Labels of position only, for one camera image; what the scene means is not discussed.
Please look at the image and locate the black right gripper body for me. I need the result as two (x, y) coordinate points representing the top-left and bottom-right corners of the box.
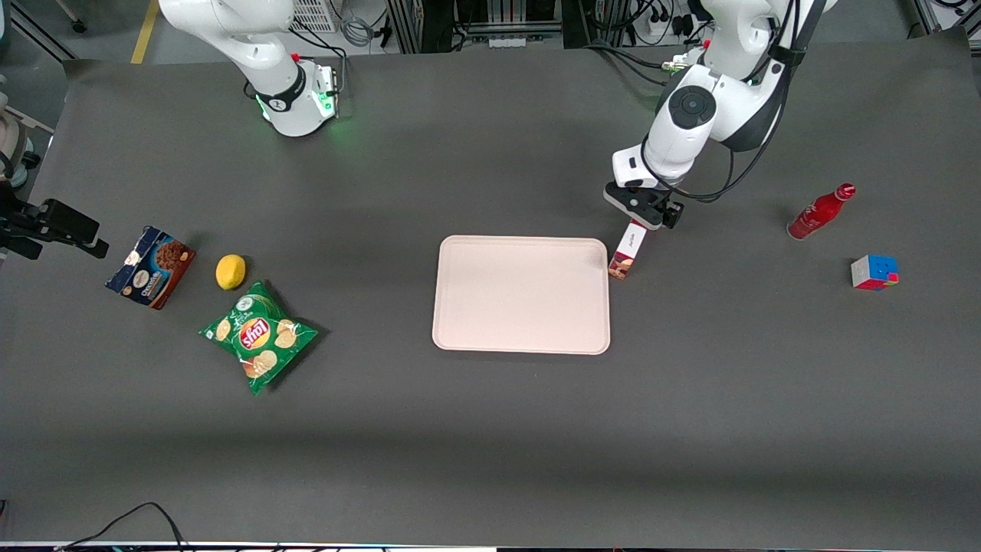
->
(0, 198), (102, 245)

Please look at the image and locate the red cookie box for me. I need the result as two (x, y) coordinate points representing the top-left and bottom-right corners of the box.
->
(609, 221), (649, 281)

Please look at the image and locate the blue chocolate cookie box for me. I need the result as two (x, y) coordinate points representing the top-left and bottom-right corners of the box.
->
(104, 225), (197, 311)

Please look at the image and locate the white rectangular plastic tray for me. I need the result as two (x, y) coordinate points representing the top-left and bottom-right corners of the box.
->
(431, 235), (612, 356)

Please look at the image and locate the white perforated box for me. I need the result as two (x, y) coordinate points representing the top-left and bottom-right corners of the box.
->
(290, 0), (340, 34)

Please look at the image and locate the yellow lemon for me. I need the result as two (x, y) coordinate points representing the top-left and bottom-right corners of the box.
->
(215, 254), (248, 291)

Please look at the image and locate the red plastic bottle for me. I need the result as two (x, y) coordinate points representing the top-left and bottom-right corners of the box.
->
(786, 182), (857, 242)

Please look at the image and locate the white power strip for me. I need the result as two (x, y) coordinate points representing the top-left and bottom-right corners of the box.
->
(641, 0), (692, 45)

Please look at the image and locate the green Lays chips bag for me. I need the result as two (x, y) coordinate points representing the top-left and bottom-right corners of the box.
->
(198, 280), (320, 396)

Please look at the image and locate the multicoloured Rubik's cube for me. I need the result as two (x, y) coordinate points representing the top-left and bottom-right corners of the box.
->
(850, 254), (901, 292)

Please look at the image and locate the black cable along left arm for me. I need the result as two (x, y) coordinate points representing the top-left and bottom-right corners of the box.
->
(642, 0), (830, 205)

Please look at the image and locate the black cable bundle behind table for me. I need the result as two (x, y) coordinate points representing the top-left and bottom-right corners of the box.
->
(581, 38), (691, 87)

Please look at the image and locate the aluminium profile rack frame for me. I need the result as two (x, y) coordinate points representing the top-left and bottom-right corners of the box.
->
(386, 0), (569, 54)

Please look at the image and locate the thin black looped cable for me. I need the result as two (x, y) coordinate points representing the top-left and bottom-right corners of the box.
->
(54, 501), (189, 552)

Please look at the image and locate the black cable at right arm base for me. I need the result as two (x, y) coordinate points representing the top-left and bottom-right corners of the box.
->
(244, 27), (350, 102)

